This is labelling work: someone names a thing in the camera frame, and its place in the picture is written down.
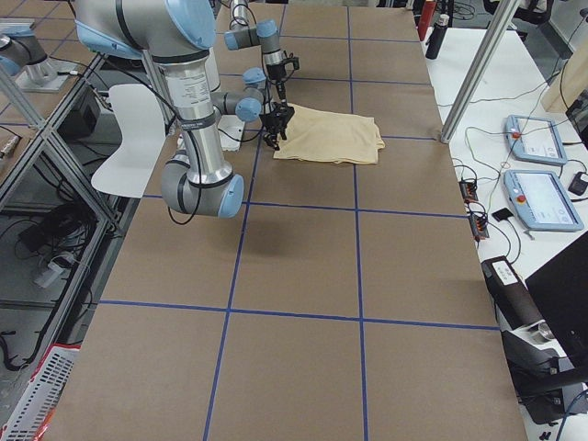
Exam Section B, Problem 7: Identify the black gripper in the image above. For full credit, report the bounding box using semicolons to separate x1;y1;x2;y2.
260;83;295;151
266;62;288;99

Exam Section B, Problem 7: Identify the beige long sleeve shirt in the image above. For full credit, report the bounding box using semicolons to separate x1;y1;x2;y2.
273;105;385;164

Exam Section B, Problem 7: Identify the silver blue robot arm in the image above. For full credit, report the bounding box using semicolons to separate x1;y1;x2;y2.
223;1;288;104
75;1;300;218

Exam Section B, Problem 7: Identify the black water bottle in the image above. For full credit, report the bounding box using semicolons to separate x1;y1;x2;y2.
425;14;450;60

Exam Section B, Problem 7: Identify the red cylinder bottle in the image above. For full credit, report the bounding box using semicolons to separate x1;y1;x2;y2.
417;0;436;41

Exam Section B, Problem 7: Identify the orange circuit board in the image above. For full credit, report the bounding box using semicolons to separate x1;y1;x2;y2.
458;180;479;203

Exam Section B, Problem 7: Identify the upper teach pendant tablet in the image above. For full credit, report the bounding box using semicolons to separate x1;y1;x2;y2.
505;115;568;166

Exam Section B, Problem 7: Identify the teach pendant tablet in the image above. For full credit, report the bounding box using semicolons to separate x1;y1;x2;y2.
505;115;568;166
503;170;584;232

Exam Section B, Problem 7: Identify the lower teach pendant tablet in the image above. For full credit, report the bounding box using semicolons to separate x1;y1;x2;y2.
503;170;584;232

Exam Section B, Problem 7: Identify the black brown cylinder device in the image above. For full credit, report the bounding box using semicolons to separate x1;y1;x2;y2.
481;256;554;343

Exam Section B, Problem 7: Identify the black monitor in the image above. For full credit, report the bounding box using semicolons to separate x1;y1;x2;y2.
526;234;588;367

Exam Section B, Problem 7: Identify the white perforated basket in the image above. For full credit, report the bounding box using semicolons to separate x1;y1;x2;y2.
1;344;80;440

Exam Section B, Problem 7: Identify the aluminium frame post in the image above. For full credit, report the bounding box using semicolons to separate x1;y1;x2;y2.
440;0;519;143

